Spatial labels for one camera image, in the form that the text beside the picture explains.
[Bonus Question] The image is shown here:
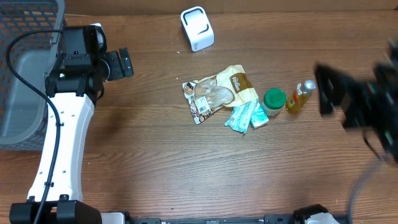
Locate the green lid jar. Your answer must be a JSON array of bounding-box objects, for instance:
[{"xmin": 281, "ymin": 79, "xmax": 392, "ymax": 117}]
[{"xmin": 261, "ymin": 88, "xmax": 286, "ymax": 116}]

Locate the small teal tissue pack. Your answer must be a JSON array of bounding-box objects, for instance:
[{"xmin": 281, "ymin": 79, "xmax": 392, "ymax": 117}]
[{"xmin": 250, "ymin": 103, "xmax": 269, "ymax": 129}]

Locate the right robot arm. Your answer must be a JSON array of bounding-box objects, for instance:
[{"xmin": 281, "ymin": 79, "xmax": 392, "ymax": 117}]
[{"xmin": 313, "ymin": 40, "xmax": 397, "ymax": 223}]

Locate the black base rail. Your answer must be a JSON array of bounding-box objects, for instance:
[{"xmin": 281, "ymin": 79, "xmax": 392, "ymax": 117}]
[{"xmin": 102, "ymin": 203, "xmax": 351, "ymax": 224}]

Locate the grey plastic basket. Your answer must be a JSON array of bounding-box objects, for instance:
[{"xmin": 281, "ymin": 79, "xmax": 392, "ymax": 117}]
[{"xmin": 1, "ymin": 0, "xmax": 65, "ymax": 151}]

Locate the brown white snack bag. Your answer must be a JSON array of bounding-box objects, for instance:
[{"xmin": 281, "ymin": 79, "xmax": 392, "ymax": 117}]
[{"xmin": 182, "ymin": 65, "xmax": 259, "ymax": 124}]

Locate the white barcode scanner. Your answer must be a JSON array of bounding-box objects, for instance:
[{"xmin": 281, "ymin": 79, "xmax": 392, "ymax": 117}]
[{"xmin": 180, "ymin": 6, "xmax": 215, "ymax": 52}]

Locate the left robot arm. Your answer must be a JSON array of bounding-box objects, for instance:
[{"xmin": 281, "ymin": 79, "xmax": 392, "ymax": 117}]
[{"xmin": 9, "ymin": 23, "xmax": 134, "ymax": 224}]

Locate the yellow liquid bottle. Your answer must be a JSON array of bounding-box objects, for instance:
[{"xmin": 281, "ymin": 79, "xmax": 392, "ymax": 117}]
[{"xmin": 285, "ymin": 80, "xmax": 316, "ymax": 113}]

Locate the teal wet wipes pack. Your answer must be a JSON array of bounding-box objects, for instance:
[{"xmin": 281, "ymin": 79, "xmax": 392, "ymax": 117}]
[{"xmin": 224, "ymin": 99, "xmax": 258, "ymax": 134}]

